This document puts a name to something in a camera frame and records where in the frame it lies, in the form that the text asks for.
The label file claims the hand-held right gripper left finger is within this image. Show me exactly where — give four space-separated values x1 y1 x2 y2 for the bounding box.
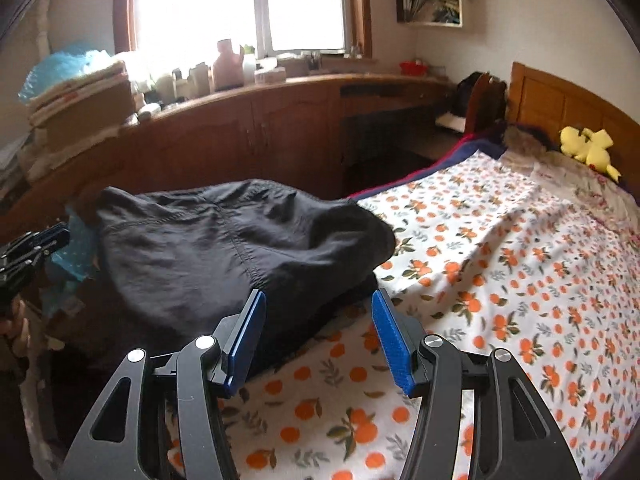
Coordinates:
57 289 267 480

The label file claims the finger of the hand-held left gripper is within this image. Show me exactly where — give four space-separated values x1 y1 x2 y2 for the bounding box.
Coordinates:
15 223 71 261

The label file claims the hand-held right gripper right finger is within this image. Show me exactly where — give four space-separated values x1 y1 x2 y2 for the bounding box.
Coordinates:
371 287 583 480

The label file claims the black jacket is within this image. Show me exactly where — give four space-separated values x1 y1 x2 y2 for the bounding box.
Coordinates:
92 179 398 378

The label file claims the person's left hand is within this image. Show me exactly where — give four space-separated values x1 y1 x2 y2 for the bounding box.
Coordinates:
0 296 31 357

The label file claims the blue garment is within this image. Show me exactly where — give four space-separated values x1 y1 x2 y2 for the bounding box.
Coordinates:
42 207 103 311

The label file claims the stack of cardboard boxes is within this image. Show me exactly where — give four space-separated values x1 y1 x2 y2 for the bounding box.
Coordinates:
25 60 138 181

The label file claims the orange print bedsheet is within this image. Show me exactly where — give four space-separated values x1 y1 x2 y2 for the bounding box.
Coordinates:
165 152 640 480

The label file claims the blue plastic bag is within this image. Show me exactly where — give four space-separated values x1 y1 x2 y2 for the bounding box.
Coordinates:
17 42 113 106

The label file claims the wooden desk cabinet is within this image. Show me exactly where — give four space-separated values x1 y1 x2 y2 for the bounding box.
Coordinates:
0 72 456 241

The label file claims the navy blue blanket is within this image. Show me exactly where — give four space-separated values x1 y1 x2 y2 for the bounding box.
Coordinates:
345 130 506 203

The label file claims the floral quilt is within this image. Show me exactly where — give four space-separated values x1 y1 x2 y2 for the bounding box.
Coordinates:
500 125 640 241

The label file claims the pink bottle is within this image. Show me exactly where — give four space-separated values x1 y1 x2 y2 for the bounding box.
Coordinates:
212 39 244 92

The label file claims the wooden chair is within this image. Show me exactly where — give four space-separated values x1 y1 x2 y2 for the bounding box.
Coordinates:
462 72 508 136

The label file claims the black backpack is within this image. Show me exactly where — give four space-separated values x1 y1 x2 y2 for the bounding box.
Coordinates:
452 71 507 121

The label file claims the white bottle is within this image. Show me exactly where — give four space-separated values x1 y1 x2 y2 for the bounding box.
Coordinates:
242 45 258 86

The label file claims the round tin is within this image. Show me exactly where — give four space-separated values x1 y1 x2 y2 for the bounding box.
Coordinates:
254 66 287 85

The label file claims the yellow plush toy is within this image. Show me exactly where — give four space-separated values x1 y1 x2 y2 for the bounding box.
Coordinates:
559 126 622 183

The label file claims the wooden framed window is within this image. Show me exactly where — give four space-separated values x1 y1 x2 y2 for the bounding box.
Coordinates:
114 0 373 61

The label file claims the wooden headboard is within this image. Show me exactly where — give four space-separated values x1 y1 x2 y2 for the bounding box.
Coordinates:
509 61 640 171

